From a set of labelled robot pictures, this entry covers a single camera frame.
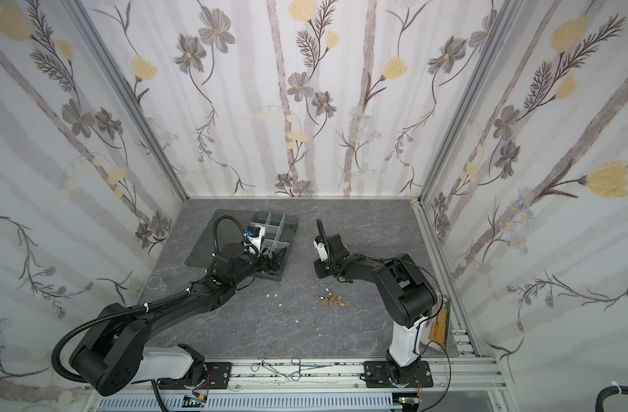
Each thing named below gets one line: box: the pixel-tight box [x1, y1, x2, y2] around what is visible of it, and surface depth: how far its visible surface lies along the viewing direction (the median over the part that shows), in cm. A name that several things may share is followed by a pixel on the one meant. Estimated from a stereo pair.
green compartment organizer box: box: [184, 209, 300, 281], surface depth 103 cm
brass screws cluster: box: [314, 291, 346, 308], surface depth 90 cm
